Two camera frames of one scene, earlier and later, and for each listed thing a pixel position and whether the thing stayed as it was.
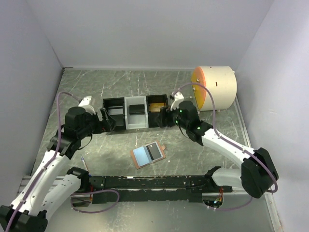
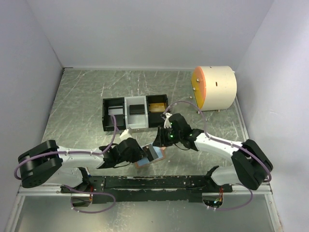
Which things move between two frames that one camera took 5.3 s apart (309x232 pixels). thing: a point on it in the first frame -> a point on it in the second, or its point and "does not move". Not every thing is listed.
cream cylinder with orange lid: (221, 80) does not move
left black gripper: (107, 124) -> (138, 154)
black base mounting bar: (117, 189) does not move
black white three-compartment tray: (135, 112) does not move
